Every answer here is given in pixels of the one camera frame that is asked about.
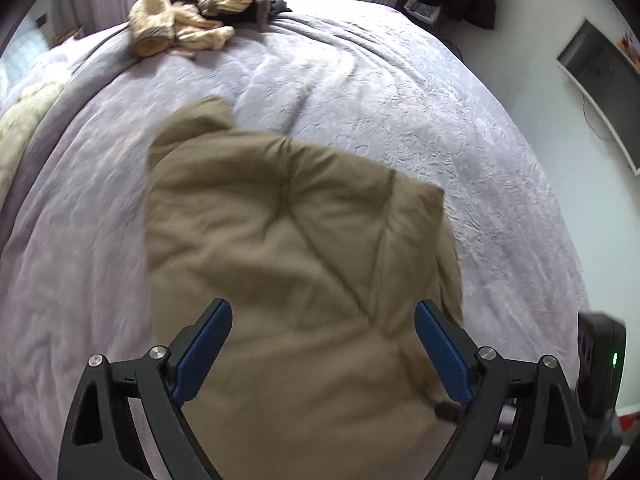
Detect pile of beige striped clothes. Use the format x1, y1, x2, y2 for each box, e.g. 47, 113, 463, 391
127, 0, 273, 58

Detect grey quilted headboard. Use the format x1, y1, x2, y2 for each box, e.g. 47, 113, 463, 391
0, 25, 53, 81

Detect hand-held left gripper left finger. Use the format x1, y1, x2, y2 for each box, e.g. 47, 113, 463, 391
57, 298, 233, 480

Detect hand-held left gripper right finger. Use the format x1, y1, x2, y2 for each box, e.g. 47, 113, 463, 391
414, 299, 590, 480

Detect dark grey garment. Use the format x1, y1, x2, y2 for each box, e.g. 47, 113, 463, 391
235, 0, 293, 26

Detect bed with lavender cover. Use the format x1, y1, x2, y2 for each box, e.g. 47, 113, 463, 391
0, 0, 591, 480

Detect wall-mounted screen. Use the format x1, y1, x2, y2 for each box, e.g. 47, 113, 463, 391
556, 17, 640, 176

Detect khaki puffer jacket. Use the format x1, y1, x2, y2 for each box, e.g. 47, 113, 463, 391
142, 96, 466, 480

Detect small printed box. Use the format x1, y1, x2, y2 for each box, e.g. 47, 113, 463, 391
404, 0, 442, 22

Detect cream quilted garment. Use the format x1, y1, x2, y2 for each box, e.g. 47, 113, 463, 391
0, 80, 68, 206

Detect black screen cable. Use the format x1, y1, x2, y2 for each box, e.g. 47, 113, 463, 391
582, 94, 616, 138

